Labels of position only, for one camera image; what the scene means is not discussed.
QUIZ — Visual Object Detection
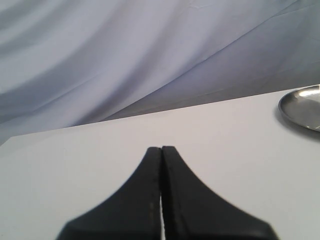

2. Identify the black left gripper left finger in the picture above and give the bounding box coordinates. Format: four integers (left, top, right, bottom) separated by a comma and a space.
57, 147, 162, 240

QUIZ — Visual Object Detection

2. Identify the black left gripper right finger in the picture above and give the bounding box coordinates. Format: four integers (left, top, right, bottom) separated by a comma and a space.
161, 146, 277, 240

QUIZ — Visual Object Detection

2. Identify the round stainless steel plate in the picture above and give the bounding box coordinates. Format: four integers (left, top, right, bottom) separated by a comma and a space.
278, 84, 320, 132

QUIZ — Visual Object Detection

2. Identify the grey backdrop curtain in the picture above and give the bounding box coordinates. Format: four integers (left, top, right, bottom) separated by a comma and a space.
0, 0, 320, 143

